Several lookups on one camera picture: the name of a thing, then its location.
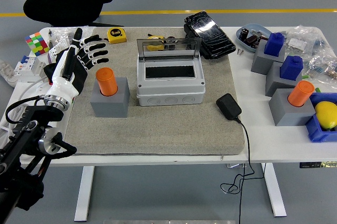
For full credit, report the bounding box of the clear plastic bag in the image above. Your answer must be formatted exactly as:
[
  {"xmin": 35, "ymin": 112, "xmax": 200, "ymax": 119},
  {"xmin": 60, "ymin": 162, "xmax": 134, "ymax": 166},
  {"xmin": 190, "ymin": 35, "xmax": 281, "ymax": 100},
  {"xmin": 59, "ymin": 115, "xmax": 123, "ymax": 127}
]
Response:
[{"xmin": 48, "ymin": 26, "xmax": 95, "ymax": 59}]

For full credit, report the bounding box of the black adapter cord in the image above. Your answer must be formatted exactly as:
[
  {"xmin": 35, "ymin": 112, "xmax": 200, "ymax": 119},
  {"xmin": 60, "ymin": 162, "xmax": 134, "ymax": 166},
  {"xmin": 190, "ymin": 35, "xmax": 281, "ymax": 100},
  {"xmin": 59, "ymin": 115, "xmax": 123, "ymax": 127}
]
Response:
[{"xmin": 220, "ymin": 117, "xmax": 265, "ymax": 224}]

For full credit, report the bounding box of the grey block holder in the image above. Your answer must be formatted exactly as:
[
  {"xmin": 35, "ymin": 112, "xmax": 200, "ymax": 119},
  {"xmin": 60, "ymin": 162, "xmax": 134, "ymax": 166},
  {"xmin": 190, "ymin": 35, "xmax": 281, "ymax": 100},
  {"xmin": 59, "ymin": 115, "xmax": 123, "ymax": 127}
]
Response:
[
  {"xmin": 265, "ymin": 61, "xmax": 303, "ymax": 97},
  {"xmin": 268, "ymin": 88, "xmax": 316, "ymax": 127},
  {"xmin": 250, "ymin": 39, "xmax": 286, "ymax": 75}
]

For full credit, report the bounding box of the white table leg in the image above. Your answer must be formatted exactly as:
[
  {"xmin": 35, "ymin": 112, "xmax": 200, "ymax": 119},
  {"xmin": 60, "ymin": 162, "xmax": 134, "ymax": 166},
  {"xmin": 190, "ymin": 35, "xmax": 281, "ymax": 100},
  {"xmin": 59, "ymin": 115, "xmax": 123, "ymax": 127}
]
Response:
[
  {"xmin": 262, "ymin": 162, "xmax": 287, "ymax": 218},
  {"xmin": 74, "ymin": 166, "xmax": 95, "ymax": 222}
]

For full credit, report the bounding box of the clear bag of parts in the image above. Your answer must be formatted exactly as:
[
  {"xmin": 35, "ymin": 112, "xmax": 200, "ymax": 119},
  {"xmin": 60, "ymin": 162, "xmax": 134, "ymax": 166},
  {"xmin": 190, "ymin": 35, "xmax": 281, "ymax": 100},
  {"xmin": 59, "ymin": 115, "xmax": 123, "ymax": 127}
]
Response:
[
  {"xmin": 283, "ymin": 25, "xmax": 333, "ymax": 57},
  {"xmin": 302, "ymin": 50, "xmax": 337, "ymax": 83}
]

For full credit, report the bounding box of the black table control panel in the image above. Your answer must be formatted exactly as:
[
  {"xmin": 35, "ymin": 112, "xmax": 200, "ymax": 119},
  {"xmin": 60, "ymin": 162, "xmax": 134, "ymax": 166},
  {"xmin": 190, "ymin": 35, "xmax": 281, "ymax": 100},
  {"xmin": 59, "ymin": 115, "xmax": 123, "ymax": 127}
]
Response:
[{"xmin": 299, "ymin": 161, "xmax": 337, "ymax": 169}]

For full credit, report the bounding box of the black cracked glossy case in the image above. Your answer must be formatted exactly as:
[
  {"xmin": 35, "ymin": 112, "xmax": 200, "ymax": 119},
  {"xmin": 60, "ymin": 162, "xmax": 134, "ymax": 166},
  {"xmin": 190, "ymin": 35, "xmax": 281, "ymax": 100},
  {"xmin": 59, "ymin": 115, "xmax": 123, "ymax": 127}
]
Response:
[{"xmin": 183, "ymin": 11, "xmax": 237, "ymax": 60}]

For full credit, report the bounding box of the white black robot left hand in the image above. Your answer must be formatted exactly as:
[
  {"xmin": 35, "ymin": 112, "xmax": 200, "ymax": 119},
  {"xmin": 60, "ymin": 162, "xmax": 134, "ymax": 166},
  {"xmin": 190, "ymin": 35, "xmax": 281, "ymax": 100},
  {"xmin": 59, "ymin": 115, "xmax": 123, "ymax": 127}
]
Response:
[{"xmin": 43, "ymin": 27, "xmax": 110, "ymax": 101}]

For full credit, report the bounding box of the white circuit breaker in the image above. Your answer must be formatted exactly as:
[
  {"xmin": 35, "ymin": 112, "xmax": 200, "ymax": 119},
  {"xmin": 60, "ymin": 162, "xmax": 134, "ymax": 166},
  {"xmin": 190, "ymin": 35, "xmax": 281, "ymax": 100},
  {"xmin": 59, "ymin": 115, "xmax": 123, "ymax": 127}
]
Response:
[{"xmin": 14, "ymin": 55, "xmax": 47, "ymax": 83}]

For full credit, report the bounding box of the black power adapter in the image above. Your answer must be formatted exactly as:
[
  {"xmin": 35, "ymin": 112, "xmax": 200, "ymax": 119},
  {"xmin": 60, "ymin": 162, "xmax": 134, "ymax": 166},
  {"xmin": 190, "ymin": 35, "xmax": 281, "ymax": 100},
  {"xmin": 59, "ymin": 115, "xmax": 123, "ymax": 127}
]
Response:
[{"xmin": 215, "ymin": 93, "xmax": 242, "ymax": 121}]

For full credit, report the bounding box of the grey block with round hole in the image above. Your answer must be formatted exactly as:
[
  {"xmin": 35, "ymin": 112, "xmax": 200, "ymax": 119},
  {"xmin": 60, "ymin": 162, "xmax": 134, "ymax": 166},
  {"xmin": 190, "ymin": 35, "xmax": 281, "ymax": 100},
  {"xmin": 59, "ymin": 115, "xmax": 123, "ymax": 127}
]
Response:
[{"xmin": 90, "ymin": 76, "xmax": 130, "ymax": 118}]

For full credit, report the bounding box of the blue plastic bin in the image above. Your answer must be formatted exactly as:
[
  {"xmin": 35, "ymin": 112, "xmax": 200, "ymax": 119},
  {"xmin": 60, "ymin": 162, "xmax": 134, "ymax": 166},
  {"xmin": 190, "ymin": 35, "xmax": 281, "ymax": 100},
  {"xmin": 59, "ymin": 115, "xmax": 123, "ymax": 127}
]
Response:
[{"xmin": 305, "ymin": 92, "xmax": 337, "ymax": 143}]

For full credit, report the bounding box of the orange cylinder battery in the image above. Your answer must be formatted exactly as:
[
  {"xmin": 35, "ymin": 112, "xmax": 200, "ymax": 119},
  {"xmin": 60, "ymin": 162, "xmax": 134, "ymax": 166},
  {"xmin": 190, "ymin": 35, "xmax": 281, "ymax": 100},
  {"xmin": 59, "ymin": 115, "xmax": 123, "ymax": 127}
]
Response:
[
  {"xmin": 95, "ymin": 67, "xmax": 118, "ymax": 97},
  {"xmin": 287, "ymin": 80, "xmax": 315, "ymax": 108}
]

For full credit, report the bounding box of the brown electronic part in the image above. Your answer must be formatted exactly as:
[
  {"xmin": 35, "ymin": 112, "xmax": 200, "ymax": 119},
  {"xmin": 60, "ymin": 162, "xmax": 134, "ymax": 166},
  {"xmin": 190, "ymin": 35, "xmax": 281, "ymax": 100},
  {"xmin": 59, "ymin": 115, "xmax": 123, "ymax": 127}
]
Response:
[{"xmin": 243, "ymin": 34, "xmax": 261, "ymax": 48}]

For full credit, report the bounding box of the yellow lemon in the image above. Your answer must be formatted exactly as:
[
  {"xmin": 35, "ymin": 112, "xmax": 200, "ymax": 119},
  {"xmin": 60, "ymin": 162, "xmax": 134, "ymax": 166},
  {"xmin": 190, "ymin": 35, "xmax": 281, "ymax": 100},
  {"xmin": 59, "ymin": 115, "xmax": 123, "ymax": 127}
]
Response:
[{"xmin": 315, "ymin": 100, "xmax": 337, "ymax": 130}]

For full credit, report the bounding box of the blue bottle-shaped block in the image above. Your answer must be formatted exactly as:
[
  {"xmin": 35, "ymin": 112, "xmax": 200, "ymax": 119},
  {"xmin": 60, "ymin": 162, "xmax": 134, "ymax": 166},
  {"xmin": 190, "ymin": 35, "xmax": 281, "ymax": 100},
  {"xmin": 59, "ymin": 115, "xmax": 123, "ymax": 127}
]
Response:
[
  {"xmin": 279, "ymin": 55, "xmax": 304, "ymax": 80},
  {"xmin": 264, "ymin": 32, "xmax": 286, "ymax": 57}
]

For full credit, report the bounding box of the round yellow tape measure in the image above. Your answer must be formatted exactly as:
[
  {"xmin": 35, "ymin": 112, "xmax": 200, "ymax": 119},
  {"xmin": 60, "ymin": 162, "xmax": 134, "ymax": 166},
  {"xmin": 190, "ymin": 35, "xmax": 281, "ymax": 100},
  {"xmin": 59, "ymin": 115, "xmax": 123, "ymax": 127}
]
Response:
[{"xmin": 146, "ymin": 34, "xmax": 165, "ymax": 51}]

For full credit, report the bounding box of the blue-grey oval tray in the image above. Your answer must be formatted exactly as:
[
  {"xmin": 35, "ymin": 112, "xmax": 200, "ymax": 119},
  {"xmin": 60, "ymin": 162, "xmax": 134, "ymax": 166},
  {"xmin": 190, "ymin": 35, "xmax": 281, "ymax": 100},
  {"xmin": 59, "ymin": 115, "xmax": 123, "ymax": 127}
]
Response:
[{"xmin": 236, "ymin": 23, "xmax": 272, "ymax": 53}]

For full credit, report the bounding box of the grey electrical box clear lid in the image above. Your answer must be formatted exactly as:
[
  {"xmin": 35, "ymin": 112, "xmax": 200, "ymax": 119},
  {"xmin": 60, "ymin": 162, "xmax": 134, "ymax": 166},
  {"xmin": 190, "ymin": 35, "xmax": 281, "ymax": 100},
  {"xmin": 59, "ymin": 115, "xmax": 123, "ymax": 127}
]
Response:
[{"xmin": 136, "ymin": 37, "xmax": 206, "ymax": 107}]

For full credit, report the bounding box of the white purple package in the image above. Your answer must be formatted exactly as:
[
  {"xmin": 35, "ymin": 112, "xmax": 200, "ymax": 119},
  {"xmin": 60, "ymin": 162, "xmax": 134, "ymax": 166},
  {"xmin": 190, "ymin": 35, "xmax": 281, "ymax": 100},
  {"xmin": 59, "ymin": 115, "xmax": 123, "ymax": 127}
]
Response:
[{"xmin": 47, "ymin": 45, "xmax": 65, "ymax": 64}]

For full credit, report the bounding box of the grey-brown mat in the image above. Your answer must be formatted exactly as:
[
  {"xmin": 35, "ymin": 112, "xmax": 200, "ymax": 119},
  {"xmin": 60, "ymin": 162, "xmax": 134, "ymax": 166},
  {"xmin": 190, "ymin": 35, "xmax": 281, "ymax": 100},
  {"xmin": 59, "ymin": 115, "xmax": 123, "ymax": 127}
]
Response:
[{"xmin": 64, "ymin": 26, "xmax": 245, "ymax": 156}]

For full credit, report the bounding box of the large colourful puzzle cube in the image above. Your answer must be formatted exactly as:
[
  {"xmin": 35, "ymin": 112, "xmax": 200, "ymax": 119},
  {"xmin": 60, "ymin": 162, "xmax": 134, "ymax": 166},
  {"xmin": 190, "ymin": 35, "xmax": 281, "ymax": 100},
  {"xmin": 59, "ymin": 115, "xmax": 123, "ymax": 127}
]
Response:
[{"xmin": 25, "ymin": 32, "xmax": 51, "ymax": 57}]

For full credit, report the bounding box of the square yellow tape measure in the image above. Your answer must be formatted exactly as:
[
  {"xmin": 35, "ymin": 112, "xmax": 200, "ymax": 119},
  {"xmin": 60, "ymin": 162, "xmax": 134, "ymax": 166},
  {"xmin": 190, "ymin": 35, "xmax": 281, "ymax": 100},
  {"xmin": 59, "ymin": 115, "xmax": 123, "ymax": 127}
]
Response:
[{"xmin": 106, "ymin": 27, "xmax": 127, "ymax": 45}]

